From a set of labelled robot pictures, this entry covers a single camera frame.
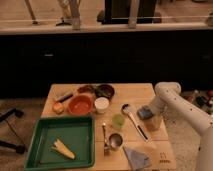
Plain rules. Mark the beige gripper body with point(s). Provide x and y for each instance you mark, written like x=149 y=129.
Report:
x=153 y=123

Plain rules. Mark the blue sponge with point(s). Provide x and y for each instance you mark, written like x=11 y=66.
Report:
x=144 y=113

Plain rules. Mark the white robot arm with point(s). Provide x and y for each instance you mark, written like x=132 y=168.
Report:
x=168 y=94

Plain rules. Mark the green plastic cup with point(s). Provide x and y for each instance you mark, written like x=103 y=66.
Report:
x=118 y=121

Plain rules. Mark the metal cup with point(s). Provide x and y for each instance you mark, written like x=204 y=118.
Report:
x=115 y=141

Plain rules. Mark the white cup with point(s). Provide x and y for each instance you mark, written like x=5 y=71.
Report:
x=101 y=104

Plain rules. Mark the grey blue cloth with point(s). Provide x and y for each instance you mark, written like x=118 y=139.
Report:
x=137 y=160

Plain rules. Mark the metal spoon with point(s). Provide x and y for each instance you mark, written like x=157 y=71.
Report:
x=106 y=146

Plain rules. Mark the dark brown bowl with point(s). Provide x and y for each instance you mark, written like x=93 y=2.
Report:
x=105 y=90

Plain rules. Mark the dark red plate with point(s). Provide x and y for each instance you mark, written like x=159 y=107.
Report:
x=86 y=89

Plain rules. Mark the orange bowl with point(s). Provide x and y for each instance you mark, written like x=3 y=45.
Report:
x=80 y=105

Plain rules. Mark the green plastic tray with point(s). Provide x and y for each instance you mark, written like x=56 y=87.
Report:
x=77 y=133

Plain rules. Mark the orange round toy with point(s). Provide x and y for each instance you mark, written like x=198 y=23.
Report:
x=58 y=108

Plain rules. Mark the black handled ladle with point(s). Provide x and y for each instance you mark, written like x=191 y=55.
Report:
x=126 y=109

